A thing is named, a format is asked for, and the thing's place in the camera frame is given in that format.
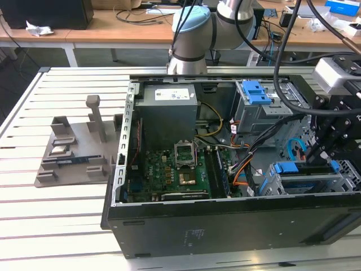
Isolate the crumpled white paper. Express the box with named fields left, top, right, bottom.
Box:
left=25, top=20, right=54, bottom=37

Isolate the yellow and black wire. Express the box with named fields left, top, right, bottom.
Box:
left=196, top=101, right=223, bottom=139

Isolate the metal locking lever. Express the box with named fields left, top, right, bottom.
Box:
left=191, top=138, right=199, bottom=169

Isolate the installed RAM stick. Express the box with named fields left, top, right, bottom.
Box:
left=215, top=147, right=231, bottom=197

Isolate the black sleeved wire bundle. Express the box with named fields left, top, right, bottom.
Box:
left=244, top=112, right=307, bottom=196

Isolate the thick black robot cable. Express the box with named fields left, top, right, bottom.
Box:
left=273, top=0, right=314, bottom=115
left=306, top=0, right=361, bottom=54

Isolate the clear plastic bag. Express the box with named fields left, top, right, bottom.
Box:
left=306, top=11, right=339, bottom=32

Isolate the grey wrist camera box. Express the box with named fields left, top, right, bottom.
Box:
left=311, top=58, right=361, bottom=94

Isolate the green motherboard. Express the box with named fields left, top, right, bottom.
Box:
left=125, top=138, right=243, bottom=203

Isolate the black RAM slot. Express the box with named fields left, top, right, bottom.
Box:
left=204, top=151, right=219, bottom=198

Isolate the orange wire bundle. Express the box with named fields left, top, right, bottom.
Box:
left=231, top=158, right=252, bottom=187

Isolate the blue plastic cage latch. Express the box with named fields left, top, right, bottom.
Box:
left=241, top=81, right=272, bottom=105

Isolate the hard disk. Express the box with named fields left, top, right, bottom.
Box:
left=258, top=160, right=341, bottom=196

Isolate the long wooden desk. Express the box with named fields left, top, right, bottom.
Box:
left=0, top=0, right=361, bottom=68

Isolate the red thin wire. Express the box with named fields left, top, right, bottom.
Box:
left=131, top=118, right=142, bottom=167

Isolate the grey metal disk bay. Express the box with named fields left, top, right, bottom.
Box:
left=258, top=160, right=361, bottom=196

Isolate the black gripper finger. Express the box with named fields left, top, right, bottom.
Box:
left=321, top=115, right=350, bottom=163
left=306, top=95, right=350, bottom=167

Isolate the dark RAM stick with label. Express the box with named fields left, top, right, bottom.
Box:
left=56, top=158, right=87, bottom=165

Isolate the black graphics card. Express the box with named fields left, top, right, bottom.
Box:
left=160, top=191, right=211, bottom=202

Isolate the black computer tower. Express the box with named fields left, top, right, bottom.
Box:
left=0, top=0, right=94, bottom=30

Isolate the black open PC case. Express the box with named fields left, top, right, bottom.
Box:
left=100, top=73, right=361, bottom=260

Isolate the small black open box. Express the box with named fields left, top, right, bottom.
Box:
left=279, top=12, right=296, bottom=28

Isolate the metal socket cover frame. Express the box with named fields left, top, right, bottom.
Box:
left=174, top=140, right=197, bottom=170

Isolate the power wire with black plug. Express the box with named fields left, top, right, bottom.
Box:
left=293, top=139, right=308, bottom=162

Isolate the grey power supply unit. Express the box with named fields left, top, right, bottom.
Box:
left=134, top=84, right=201, bottom=150

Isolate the black speaker box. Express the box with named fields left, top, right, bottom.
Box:
left=252, top=8, right=266, bottom=40

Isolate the blue data wire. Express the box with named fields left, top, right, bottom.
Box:
left=286, top=137, right=307, bottom=162

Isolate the blue and white box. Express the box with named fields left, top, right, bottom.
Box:
left=324, top=0, right=361, bottom=16

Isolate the CPU socket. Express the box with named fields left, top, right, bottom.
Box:
left=177, top=169, right=198, bottom=187

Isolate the grey parts rack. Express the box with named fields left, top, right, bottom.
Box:
left=33, top=94, right=125, bottom=189

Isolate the grey metal drive cage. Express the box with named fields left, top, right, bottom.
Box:
left=234, top=80, right=311, bottom=136

